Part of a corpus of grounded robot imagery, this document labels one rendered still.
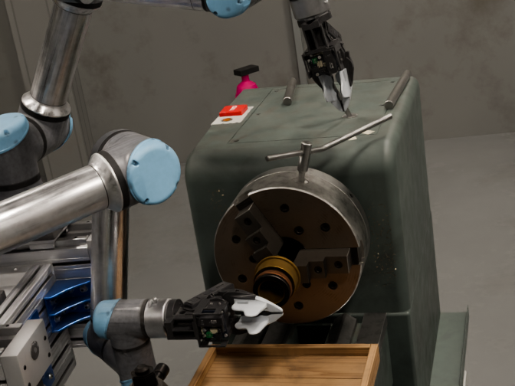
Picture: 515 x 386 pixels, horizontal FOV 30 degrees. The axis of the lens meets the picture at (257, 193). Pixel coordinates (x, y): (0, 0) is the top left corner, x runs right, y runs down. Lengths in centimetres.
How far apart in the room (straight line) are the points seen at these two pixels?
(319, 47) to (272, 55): 398
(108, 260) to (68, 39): 54
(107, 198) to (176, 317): 26
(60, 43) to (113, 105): 405
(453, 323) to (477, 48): 329
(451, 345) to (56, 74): 127
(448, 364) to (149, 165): 117
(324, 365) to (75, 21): 91
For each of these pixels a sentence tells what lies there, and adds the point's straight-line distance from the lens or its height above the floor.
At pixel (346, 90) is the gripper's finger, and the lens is 202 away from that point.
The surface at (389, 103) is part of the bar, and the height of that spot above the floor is 127.
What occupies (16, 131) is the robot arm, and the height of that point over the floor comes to 137.
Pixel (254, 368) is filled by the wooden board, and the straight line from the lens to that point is 201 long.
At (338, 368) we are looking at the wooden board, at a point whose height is 88.
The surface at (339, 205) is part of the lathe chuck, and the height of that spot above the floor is 118.
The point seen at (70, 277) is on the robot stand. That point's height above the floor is 103.
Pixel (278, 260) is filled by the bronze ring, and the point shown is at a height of 112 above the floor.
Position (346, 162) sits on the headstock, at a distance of 206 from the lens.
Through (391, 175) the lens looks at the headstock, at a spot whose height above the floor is 119.
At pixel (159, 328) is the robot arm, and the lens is 182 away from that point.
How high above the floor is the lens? 190
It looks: 20 degrees down
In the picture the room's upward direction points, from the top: 9 degrees counter-clockwise
